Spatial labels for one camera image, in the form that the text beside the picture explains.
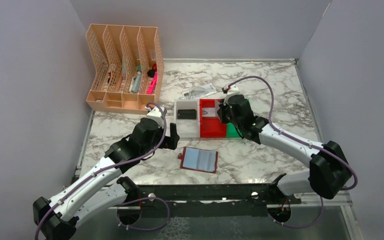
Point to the peach plastic file organizer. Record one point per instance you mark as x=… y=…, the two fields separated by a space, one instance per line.
x=117 y=51

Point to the green plastic bin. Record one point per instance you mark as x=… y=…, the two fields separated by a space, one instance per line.
x=233 y=130

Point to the silver credit card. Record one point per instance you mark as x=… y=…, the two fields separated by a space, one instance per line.
x=209 y=112

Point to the red leather card holder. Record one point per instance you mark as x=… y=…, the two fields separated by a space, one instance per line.
x=200 y=160

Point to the black credit card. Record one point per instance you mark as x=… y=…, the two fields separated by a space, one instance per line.
x=186 y=114

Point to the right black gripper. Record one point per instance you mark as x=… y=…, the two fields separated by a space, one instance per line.
x=222 y=107

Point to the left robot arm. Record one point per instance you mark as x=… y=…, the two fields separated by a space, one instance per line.
x=103 y=186

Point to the white plastic bin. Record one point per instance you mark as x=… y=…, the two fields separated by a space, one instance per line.
x=187 y=129

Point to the pink highlighter pen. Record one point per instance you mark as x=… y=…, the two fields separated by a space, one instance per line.
x=153 y=83

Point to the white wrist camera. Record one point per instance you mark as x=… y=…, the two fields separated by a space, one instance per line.
x=156 y=115
x=230 y=90

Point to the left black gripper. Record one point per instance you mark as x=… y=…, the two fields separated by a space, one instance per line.
x=171 y=141

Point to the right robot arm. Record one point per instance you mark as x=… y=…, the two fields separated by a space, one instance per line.
x=328 y=170

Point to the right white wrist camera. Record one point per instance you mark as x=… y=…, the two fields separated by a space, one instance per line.
x=230 y=90

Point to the grey green marker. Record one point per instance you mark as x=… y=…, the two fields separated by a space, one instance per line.
x=136 y=81

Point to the red plastic bin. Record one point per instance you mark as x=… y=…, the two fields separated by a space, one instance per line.
x=210 y=127

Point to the paper receipts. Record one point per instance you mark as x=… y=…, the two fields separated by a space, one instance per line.
x=198 y=92

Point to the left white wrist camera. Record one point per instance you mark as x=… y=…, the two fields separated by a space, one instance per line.
x=156 y=115

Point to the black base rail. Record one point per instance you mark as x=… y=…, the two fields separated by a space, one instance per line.
x=202 y=200

